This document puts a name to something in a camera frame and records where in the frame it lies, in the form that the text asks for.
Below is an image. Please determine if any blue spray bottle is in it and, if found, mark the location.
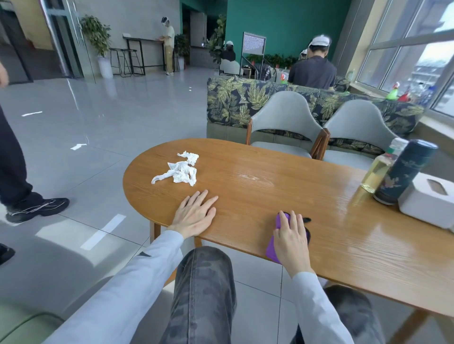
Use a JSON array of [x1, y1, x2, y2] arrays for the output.
[[420, 85, 436, 106]]

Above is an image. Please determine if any tall plant in white pot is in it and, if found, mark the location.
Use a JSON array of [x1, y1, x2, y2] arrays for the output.
[[80, 14, 114, 79]]

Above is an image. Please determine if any dark blue patterned thermos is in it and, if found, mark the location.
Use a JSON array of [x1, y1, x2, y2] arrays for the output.
[[373, 139, 439, 206]]

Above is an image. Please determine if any person's leg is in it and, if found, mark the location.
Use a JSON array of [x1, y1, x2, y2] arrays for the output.
[[159, 246, 238, 344], [290, 285, 386, 344]]

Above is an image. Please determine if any large leafy green plant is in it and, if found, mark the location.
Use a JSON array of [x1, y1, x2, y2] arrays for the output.
[[207, 14, 227, 65]]

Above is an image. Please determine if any leaf print sofa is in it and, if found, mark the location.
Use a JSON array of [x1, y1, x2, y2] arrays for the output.
[[206, 76, 425, 157]]

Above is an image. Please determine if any person's right hand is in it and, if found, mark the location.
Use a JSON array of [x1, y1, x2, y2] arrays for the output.
[[273, 211, 313, 279]]

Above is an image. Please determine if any person's right leg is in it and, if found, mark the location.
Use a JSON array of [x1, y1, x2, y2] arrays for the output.
[[290, 285, 386, 344]]

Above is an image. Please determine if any row of green plants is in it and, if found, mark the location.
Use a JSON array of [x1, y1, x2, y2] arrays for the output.
[[246, 53, 299, 70]]

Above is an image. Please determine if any standing sign board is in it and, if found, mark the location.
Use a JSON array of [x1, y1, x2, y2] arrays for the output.
[[240, 31, 267, 79]]

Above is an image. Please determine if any clear bottle with yellow liquid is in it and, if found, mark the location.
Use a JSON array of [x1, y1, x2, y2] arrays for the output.
[[360, 137, 409, 194]]

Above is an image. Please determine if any black bar stool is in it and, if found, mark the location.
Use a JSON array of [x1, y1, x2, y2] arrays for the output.
[[109, 47, 125, 78], [123, 48, 145, 77]]

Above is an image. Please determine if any small crumpled white tissue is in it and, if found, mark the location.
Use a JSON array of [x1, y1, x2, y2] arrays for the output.
[[177, 151, 199, 167]]

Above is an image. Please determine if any person's left forearm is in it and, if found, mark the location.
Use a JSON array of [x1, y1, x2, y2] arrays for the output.
[[43, 230, 184, 344]]

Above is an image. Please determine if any white tissue box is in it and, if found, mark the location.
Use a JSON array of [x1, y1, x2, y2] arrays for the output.
[[397, 172, 454, 230]]

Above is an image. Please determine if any purple phone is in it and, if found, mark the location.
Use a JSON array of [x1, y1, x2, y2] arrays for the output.
[[266, 212, 292, 265]]

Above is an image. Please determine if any gray chair with wooden frame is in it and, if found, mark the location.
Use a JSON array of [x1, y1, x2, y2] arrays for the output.
[[246, 91, 325, 159], [311, 99, 400, 171]]

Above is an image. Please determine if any large crumpled white tissue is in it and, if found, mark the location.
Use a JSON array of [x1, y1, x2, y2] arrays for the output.
[[151, 161, 198, 187]]

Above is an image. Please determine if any person's right forearm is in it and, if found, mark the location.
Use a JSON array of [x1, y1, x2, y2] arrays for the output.
[[292, 271, 355, 344]]

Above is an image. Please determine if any person's left leg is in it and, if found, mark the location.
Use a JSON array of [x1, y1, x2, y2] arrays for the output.
[[159, 246, 238, 344]]

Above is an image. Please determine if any black high table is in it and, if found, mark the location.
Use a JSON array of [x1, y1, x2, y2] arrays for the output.
[[122, 33, 167, 76]]

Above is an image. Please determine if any green upholstered seat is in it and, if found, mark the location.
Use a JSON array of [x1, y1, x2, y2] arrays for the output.
[[0, 302, 65, 344]]

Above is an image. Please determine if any person's left hand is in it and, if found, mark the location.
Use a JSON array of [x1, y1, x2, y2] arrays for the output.
[[167, 189, 219, 240]]

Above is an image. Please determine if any glass door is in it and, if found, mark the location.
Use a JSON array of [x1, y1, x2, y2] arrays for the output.
[[38, 0, 85, 79]]

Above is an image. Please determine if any large window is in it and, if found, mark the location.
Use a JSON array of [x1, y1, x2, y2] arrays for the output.
[[354, 0, 454, 118]]

